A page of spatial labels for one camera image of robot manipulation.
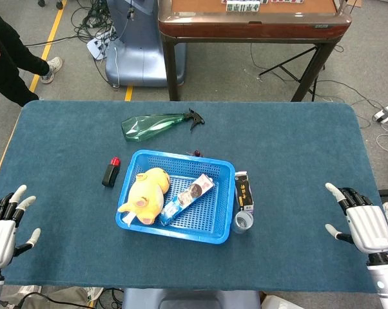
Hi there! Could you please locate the black snack box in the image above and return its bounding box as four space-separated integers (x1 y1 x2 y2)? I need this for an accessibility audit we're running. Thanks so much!
234 171 255 216

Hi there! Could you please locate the blue perforated plastic basket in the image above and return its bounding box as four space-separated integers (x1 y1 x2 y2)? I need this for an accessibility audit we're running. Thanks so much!
115 149 236 245

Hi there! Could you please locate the black cable bundle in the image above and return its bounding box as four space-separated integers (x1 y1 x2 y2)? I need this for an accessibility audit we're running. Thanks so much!
70 0 118 43

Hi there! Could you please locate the person in black clothes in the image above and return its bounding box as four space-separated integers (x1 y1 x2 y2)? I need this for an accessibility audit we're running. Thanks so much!
0 0 64 108

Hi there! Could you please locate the blue table cloth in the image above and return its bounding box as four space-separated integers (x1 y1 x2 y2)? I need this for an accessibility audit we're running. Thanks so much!
0 100 385 294

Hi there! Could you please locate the black bottle red cap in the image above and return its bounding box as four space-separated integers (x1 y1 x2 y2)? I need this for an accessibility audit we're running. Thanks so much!
101 156 121 188

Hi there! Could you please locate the yellow plush toy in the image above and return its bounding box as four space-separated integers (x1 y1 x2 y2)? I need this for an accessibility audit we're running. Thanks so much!
117 167 171 225

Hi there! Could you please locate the white power strip with plugs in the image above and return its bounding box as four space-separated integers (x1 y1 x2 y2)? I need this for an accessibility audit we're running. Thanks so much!
86 30 113 61

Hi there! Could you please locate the blue grey robot torso base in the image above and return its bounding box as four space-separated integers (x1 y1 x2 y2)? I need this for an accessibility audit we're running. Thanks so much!
121 288 262 309

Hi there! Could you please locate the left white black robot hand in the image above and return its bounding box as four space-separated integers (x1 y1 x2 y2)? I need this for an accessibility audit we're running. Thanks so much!
0 184 42 270

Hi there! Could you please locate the clear plastic jar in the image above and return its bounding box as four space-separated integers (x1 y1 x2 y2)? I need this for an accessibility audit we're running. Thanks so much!
231 211 255 234

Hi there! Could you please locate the blue cookie box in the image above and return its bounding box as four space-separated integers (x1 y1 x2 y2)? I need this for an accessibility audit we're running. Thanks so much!
159 173 215 226

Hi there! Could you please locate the row of green mahjong tiles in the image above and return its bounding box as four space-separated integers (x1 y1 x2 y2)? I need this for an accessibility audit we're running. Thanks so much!
226 1 261 13

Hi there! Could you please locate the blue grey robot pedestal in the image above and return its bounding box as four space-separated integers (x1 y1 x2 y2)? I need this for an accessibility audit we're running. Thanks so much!
104 0 187 88

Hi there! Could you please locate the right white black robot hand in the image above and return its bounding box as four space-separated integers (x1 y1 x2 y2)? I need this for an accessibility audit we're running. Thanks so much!
324 182 388 255

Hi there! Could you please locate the green spray bottle black trigger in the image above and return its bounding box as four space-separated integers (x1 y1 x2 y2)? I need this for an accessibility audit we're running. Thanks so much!
121 108 206 142

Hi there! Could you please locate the brown mahjong table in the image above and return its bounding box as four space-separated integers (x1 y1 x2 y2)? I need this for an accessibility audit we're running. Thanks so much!
157 0 353 102

